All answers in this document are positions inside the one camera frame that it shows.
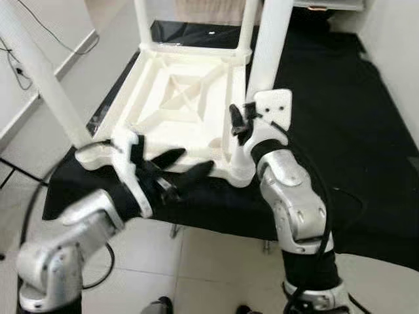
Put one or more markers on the black robot right foot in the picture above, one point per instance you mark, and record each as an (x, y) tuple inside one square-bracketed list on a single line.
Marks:
[(244, 310)]

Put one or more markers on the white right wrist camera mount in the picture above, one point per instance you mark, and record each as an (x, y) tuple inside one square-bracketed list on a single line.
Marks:
[(272, 104)]

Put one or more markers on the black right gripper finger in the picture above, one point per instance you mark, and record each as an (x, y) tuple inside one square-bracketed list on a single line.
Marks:
[(236, 119)]

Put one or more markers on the woven wicker bench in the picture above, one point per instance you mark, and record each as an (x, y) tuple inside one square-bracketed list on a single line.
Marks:
[(209, 10)]

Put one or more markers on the black metal chair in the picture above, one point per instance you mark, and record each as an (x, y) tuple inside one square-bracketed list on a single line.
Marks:
[(19, 170)]

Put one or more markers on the silver robot left leg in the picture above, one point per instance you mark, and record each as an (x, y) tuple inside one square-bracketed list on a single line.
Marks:
[(152, 307)]

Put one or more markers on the white shelf board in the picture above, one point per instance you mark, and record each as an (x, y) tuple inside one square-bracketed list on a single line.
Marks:
[(327, 4)]

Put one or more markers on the white plastic table leg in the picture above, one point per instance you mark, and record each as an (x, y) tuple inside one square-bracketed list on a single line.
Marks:
[(268, 46), (46, 78), (247, 26), (142, 23)]

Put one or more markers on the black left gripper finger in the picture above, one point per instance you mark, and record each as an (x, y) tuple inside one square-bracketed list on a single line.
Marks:
[(170, 158), (196, 175)]

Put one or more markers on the black table cloth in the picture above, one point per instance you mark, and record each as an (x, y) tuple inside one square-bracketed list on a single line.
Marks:
[(353, 131)]

